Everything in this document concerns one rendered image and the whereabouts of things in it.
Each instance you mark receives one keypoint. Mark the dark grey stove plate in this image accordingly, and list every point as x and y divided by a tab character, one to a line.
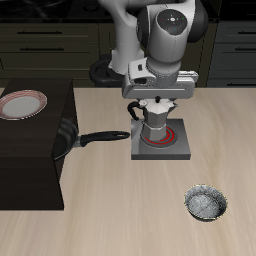
176	146

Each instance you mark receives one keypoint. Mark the black frying pan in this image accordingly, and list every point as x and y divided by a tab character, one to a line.
66	138

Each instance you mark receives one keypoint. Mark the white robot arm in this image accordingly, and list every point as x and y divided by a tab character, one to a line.
166	43

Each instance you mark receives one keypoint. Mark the dark kitchen cupboard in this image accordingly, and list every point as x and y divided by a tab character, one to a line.
233	53
50	50

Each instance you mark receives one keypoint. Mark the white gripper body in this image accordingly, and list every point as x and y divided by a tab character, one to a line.
156	90

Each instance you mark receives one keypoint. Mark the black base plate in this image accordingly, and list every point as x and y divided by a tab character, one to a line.
96	74

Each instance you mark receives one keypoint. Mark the silver moka pot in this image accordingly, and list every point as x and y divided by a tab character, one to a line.
156	121

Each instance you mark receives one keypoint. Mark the grey speckled bowl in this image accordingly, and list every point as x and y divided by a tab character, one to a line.
206	204

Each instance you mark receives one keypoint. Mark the dark wooden cabinet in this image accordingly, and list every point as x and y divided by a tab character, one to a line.
30	153

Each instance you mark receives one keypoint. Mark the white plate with red rim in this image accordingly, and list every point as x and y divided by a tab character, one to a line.
20	105

